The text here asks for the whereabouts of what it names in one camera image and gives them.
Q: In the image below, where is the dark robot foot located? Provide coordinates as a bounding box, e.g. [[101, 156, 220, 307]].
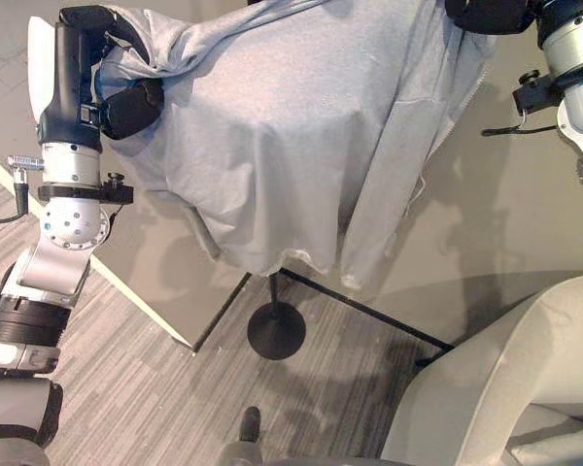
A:
[[238, 406, 262, 444]]

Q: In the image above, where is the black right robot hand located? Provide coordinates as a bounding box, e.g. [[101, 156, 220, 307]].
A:
[[444, 0, 544, 36]]

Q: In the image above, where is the beige sofa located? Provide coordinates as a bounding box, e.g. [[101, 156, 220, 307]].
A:
[[381, 272, 583, 466]]

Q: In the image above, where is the light grey garment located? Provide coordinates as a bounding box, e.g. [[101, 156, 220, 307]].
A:
[[90, 0, 497, 291]]

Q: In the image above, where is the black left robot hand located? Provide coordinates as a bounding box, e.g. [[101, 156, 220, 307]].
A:
[[26, 5, 166, 151]]

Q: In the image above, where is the silver robot leg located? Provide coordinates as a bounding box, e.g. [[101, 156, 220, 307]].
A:
[[216, 440, 265, 466]]

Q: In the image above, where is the black clothes rack stand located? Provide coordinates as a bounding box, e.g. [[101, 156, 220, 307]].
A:
[[246, 274, 308, 361]]

